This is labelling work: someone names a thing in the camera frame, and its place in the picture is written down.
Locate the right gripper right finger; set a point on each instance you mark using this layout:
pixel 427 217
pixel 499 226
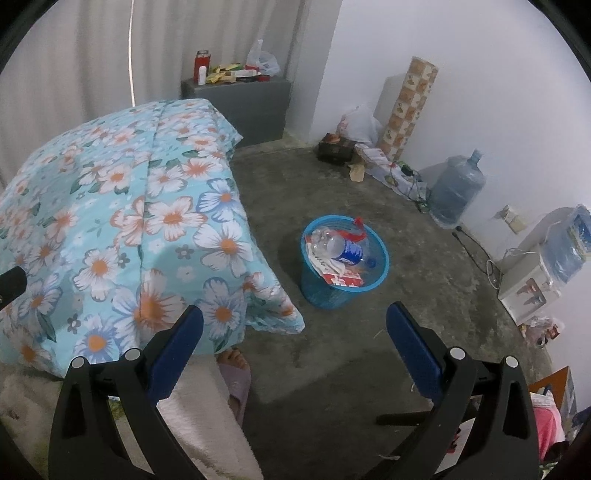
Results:
pixel 481 425

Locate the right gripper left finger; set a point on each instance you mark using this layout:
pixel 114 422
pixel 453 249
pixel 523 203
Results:
pixel 84 441

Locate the blue plastic waste basket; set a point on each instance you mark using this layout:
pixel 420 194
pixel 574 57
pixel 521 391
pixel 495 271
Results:
pixel 325 296

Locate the red white snack box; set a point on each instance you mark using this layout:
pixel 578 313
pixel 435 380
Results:
pixel 333 272

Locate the Pepsi plastic bottle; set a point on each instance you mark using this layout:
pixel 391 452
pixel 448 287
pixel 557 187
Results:
pixel 346 247

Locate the red snack wrapper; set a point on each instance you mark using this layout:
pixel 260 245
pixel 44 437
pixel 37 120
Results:
pixel 356 230

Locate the pink cloth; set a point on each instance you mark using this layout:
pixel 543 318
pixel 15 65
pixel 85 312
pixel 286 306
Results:
pixel 548 422

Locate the white fluffy blanket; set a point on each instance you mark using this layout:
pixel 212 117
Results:
pixel 196 413

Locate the floral blue quilt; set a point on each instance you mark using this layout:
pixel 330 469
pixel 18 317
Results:
pixel 120 224

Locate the white water dispenser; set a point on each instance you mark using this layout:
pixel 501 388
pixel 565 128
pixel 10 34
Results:
pixel 528 287

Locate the purple slipper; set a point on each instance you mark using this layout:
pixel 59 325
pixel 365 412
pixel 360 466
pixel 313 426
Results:
pixel 235 371

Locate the water jug on dispenser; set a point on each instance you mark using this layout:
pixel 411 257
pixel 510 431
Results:
pixel 566 248

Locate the blue water jug on floor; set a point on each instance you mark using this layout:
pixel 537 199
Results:
pixel 456 187

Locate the white small bottle on cabinet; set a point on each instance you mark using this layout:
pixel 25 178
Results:
pixel 201 75

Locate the red thermos flask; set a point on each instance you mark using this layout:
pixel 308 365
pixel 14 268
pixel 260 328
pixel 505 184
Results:
pixel 203 57

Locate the grey bedside cabinet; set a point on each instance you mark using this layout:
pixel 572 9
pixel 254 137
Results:
pixel 258 110

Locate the clear plastic bag on cabinet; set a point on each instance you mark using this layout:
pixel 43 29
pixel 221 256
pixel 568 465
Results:
pixel 262 61

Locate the dark brown box on floor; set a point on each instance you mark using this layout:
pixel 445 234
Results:
pixel 335 149

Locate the patterned rolled mat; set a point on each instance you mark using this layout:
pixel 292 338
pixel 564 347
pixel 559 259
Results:
pixel 408 107

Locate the wall power socket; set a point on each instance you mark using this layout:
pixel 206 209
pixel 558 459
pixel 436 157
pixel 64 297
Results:
pixel 512 219

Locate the white plastic bag by wall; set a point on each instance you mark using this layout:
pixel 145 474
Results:
pixel 361 126

